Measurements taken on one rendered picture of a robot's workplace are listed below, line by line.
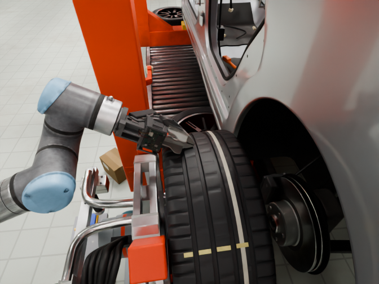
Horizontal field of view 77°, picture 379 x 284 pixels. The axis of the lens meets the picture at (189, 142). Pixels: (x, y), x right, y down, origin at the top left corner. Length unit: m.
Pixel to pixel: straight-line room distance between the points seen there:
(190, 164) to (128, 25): 0.47
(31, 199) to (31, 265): 1.46
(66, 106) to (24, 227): 1.67
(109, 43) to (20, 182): 0.49
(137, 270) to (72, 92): 0.40
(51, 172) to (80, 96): 0.17
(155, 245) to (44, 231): 1.62
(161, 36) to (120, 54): 2.05
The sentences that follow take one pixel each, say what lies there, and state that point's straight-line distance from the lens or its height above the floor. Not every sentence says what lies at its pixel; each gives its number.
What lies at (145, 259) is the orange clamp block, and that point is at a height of 1.15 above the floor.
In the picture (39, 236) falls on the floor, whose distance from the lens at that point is 2.09.
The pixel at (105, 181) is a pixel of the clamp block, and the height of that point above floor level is 0.95.
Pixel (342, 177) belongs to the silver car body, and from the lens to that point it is 0.50.
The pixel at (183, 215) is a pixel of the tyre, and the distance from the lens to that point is 0.56.
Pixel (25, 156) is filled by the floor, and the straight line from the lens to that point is 2.69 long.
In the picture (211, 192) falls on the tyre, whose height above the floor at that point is 1.17.
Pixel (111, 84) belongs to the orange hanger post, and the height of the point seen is 1.20.
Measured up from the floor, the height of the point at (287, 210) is 0.92.
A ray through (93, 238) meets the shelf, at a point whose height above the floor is 0.45.
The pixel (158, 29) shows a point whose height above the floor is 0.70.
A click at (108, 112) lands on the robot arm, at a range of 0.58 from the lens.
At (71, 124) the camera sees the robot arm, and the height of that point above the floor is 1.30.
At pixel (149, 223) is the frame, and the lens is 0.60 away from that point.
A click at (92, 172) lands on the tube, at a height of 1.00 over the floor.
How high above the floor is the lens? 1.65
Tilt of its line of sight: 45 degrees down
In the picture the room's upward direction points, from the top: straight up
